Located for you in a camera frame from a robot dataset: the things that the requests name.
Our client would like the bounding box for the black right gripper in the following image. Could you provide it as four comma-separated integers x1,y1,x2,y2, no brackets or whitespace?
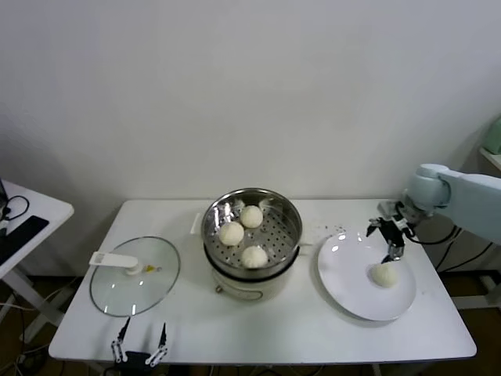
366,219,404,264

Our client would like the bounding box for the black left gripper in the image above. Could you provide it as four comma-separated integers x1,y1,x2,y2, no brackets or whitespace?
110,316,168,367

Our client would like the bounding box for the white steamed baozi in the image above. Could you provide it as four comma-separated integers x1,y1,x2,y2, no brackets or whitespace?
218,222,246,247
369,262,401,289
240,245,269,269
239,205,264,229

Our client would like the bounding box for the perforated steel steamer basket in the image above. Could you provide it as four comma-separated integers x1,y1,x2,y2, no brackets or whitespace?
201,188,305,280

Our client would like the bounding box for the white round plate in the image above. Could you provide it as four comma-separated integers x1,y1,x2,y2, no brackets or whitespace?
317,232,417,323

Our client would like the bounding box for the white furniture leg base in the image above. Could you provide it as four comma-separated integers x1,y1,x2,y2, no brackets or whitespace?
453,273,501,310

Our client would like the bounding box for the white electric cooker pot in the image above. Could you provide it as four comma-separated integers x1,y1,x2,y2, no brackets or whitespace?
190,213,316,302

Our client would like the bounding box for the white shelf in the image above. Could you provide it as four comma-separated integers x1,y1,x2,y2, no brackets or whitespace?
479,147,501,172

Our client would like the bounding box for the mint green appliance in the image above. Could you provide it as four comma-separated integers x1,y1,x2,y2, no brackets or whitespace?
484,116,501,156

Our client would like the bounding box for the black keyboard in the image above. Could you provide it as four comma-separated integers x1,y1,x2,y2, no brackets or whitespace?
0,215,51,266

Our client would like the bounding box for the white side desk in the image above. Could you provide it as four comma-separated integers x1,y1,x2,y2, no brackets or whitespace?
0,178,76,330

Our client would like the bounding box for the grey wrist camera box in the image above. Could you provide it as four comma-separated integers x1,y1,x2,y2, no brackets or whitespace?
377,201,404,220

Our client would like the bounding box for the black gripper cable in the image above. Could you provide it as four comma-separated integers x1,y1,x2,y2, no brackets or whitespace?
406,225,463,247

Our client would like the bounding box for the black power cable with adapter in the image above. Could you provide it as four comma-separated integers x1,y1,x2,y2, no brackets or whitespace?
436,225,495,274

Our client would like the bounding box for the glass lid with white handle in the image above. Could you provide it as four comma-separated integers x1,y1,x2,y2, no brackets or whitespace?
89,235,182,317

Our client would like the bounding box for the white floor cable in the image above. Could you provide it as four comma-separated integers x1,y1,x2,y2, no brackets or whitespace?
0,276,79,310

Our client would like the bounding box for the black desk cable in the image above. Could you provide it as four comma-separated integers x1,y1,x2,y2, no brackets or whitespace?
4,194,31,221

